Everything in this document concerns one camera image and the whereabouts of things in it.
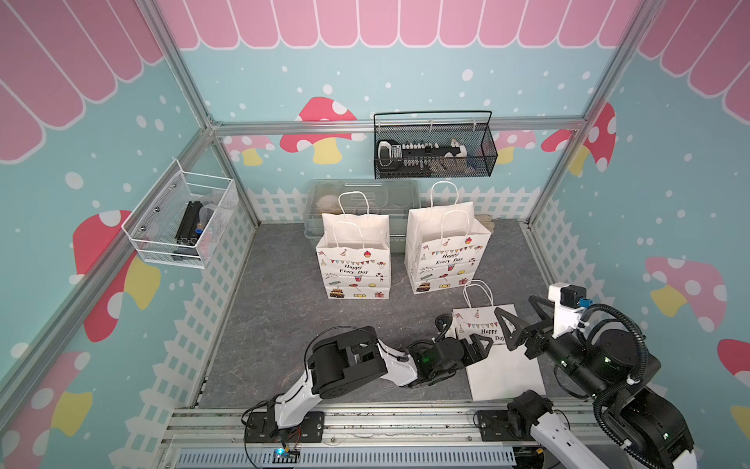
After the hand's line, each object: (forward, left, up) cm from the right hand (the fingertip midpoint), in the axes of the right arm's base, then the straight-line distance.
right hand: (513, 304), depth 59 cm
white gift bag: (+25, +9, -9) cm, 28 cm away
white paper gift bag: (-4, -6, -32) cm, 33 cm away
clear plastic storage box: (+49, +23, -13) cm, 55 cm away
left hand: (+1, -2, -30) cm, 30 cm away
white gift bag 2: (+22, +35, -8) cm, 42 cm away
